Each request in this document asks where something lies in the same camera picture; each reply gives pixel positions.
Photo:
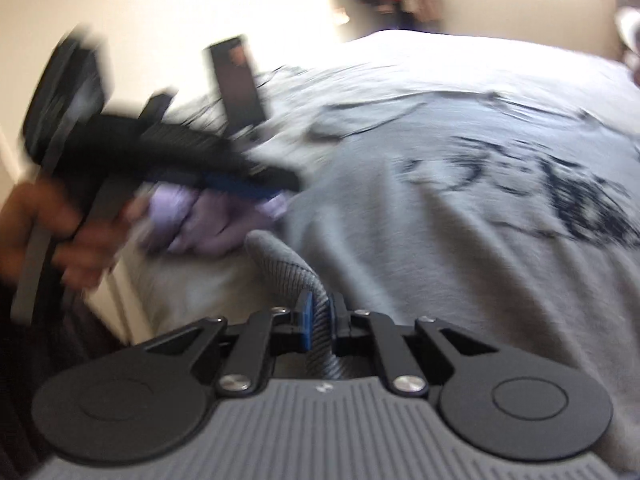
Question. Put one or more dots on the black smartphone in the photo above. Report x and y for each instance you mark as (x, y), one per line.
(235, 80)

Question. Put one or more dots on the purple cloth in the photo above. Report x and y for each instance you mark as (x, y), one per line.
(200, 225)

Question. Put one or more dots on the folded grey pink quilt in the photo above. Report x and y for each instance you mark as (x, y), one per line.
(629, 35)

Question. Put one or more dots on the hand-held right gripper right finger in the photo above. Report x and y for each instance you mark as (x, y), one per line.
(341, 321)

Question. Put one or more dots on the bed with grey sheet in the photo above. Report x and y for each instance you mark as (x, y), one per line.
(450, 60)

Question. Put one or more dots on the grey sweatshirt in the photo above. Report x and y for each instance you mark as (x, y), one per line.
(450, 260)

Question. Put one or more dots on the person's left hand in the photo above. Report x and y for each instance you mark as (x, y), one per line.
(30, 220)

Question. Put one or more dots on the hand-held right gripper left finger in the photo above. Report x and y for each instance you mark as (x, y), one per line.
(306, 321)

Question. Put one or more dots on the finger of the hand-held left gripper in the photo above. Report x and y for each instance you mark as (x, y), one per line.
(250, 182)

